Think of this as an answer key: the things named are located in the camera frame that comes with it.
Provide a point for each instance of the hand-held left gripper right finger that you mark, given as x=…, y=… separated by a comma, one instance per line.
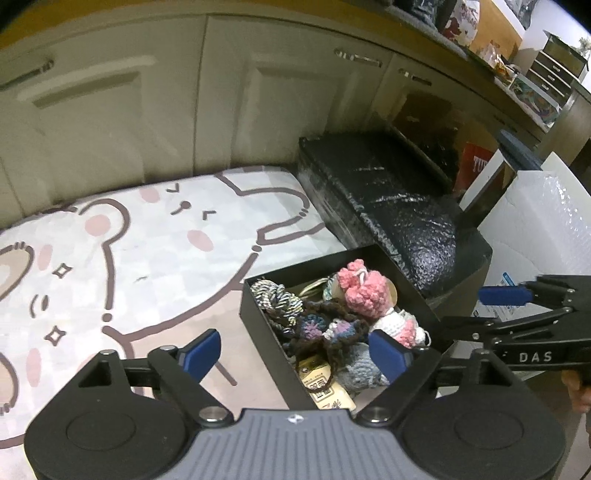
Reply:
x=388, y=357

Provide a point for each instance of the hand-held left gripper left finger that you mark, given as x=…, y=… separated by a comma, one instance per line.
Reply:
x=203, y=353

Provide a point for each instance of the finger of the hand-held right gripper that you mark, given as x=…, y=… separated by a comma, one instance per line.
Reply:
x=466, y=325
x=503, y=295

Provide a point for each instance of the grey crochet elephant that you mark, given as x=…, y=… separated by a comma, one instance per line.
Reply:
x=360, y=369

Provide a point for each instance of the pink white crochet doll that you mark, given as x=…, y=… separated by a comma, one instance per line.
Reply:
x=401, y=327

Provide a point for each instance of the black cardboard box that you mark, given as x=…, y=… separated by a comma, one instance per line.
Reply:
x=263, y=337

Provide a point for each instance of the pink crochet ball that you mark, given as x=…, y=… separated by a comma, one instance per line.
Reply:
x=364, y=290

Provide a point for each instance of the yellow tissue packet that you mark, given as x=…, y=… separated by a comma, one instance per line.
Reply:
x=323, y=387

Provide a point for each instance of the dark crochet flower scrunchie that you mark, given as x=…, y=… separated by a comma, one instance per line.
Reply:
x=323, y=327

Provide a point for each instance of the blue floral fabric pouch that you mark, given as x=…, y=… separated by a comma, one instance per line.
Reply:
x=330, y=286

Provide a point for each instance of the person's right hand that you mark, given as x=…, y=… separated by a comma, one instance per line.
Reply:
x=581, y=392

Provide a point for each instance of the white foam board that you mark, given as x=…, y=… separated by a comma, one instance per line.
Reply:
x=540, y=221

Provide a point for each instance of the bear printed blanket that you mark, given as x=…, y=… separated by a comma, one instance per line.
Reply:
x=138, y=258

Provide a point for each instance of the red box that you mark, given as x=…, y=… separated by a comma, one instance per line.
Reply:
x=473, y=166

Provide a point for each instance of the black wrapped bundle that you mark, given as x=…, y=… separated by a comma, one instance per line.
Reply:
x=392, y=207

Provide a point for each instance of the small drawer organizer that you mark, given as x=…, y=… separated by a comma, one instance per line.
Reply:
x=556, y=60

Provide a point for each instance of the cream cabinet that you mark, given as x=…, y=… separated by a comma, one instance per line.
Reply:
x=207, y=106

